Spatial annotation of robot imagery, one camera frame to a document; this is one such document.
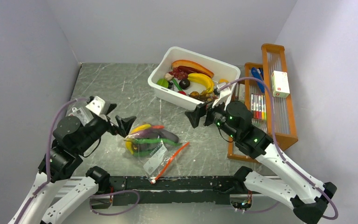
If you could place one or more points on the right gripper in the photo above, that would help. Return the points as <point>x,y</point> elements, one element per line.
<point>201,109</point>

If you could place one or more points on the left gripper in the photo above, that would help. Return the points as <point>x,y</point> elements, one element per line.
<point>125,124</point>

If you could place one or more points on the yellow toy chili pepper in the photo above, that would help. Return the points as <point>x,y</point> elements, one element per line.
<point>138,132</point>

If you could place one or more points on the green toy chili pepper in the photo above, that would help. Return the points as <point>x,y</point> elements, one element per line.
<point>152,141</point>

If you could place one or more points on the purple toy eggplant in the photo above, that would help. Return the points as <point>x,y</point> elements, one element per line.
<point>161,133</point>

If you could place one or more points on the dark green toy cucumber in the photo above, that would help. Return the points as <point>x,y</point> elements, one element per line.
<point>146,153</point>

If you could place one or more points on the clear zip top bag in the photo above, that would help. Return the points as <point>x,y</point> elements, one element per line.
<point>154,167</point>

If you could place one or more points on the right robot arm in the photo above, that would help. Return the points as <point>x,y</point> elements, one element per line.
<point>307,196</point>

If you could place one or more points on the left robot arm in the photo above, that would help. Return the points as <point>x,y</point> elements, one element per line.
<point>68,140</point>

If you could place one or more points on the white tag card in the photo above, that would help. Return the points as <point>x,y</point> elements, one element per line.
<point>81,114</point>

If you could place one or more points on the yellow toy banana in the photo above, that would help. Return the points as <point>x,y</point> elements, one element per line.
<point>203,80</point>

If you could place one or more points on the red toy grapes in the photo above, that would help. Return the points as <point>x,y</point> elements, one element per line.
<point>177,73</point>

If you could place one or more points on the orange toy melon slice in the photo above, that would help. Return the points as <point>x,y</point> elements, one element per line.
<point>191,67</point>

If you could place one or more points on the green toy lime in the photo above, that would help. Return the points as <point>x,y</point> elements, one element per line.
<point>163,83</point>

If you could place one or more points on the set of coloured markers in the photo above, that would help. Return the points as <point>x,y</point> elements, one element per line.
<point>258,106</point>

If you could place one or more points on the orange wooden rack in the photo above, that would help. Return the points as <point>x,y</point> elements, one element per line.
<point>280,113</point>

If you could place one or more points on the white small carton box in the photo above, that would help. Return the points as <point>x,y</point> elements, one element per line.
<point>280,84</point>

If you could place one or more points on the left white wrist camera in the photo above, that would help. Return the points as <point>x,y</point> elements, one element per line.
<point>98,107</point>

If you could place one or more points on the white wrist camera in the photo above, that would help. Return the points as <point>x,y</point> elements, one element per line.
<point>224,95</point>
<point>98,107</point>

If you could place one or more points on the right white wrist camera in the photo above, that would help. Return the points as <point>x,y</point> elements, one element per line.
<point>224,95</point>

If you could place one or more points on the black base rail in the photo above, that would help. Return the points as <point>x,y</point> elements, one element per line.
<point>217,189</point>

